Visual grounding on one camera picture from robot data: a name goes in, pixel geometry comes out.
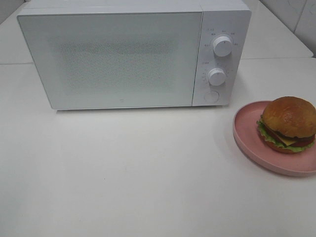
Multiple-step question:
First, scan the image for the round white door button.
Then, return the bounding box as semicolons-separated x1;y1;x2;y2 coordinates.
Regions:
204;91;219;103

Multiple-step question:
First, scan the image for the white microwave door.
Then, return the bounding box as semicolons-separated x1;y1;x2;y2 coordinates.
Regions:
18;12;202;110

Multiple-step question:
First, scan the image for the toy hamburger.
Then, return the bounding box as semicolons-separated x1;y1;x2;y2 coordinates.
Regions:
257;96;316;154

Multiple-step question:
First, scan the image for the pink round plate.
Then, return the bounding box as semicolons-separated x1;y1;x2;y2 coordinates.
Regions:
233;101;316;177

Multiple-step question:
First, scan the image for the lower white microwave knob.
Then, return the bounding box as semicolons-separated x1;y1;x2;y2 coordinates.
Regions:
207;68;226;86

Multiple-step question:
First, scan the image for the white microwave knob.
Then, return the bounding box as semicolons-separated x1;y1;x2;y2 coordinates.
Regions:
213;36;232;57
207;68;226;86

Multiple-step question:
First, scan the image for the white microwave oven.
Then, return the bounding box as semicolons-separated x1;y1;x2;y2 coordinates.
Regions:
17;0;251;107

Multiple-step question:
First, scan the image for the upper white microwave knob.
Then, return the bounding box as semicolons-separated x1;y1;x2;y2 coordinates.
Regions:
213;36;232;57

